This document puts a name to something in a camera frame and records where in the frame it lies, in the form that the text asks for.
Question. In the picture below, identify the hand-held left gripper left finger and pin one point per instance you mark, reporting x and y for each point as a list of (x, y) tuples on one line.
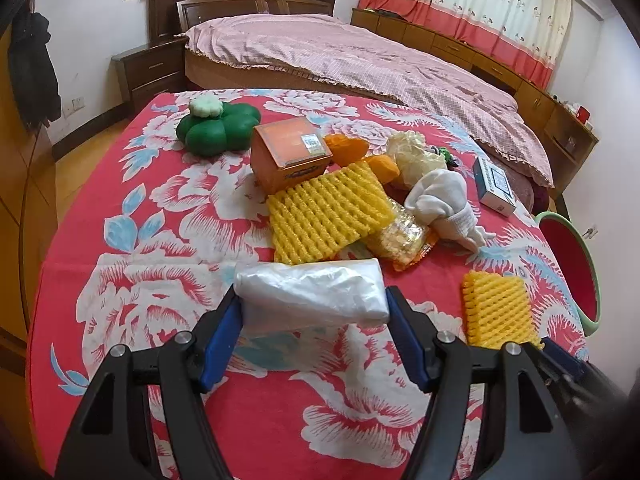
[(220, 335)]

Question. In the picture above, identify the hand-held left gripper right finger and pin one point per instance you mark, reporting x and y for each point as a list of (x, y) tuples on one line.
[(410, 340)]

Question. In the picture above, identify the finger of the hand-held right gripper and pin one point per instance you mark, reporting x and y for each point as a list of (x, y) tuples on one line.
[(562, 357)]

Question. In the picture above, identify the clear plastic bag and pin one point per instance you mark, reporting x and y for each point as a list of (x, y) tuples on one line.
[(310, 290)]

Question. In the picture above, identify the napa cabbage toy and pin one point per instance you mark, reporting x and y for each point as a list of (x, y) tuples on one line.
[(415, 157)]

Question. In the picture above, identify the orange carrot toy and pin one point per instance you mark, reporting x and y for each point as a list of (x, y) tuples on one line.
[(345, 147)]

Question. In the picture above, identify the small yellow foam net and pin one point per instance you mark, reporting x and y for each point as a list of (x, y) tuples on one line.
[(495, 310)]

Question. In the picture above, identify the red basin with green rim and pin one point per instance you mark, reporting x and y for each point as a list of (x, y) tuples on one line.
[(565, 260)]

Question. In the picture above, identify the yellow snack packet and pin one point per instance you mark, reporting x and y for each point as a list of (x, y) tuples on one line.
[(400, 235)]

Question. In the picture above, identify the white knit sock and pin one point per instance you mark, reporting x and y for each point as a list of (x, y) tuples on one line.
[(440, 200)]

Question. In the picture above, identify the large yellow foam net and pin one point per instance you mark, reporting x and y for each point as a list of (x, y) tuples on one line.
[(320, 210)]

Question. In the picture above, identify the maroon bed sheet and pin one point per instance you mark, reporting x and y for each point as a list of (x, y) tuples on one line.
[(530, 192)]

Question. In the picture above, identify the white medicine box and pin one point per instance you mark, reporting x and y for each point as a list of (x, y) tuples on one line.
[(492, 185)]

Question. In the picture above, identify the orange cardboard box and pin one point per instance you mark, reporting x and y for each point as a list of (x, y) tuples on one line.
[(285, 160)]

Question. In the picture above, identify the green flower squishy toy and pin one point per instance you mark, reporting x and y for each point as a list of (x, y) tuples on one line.
[(215, 130)]

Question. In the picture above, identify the wooden wardrobe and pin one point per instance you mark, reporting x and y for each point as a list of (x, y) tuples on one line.
[(20, 210)]

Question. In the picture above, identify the small red container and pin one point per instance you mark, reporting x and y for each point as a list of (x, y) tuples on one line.
[(582, 114)]

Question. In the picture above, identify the dark wooden nightstand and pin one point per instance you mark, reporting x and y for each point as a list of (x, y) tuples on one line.
[(150, 70)]

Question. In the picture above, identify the pink checked bedspread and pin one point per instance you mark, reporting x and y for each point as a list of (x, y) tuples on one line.
[(350, 55)]

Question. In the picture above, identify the low wooden cabinet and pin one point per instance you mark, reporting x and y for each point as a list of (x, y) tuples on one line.
[(450, 42)]

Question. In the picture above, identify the dark hanging clothes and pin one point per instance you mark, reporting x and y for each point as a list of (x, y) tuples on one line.
[(32, 70)]

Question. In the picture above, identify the red and cream curtain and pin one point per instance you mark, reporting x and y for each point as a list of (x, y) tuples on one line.
[(500, 10)]

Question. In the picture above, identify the wall socket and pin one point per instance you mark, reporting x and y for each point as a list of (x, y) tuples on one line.
[(73, 105)]

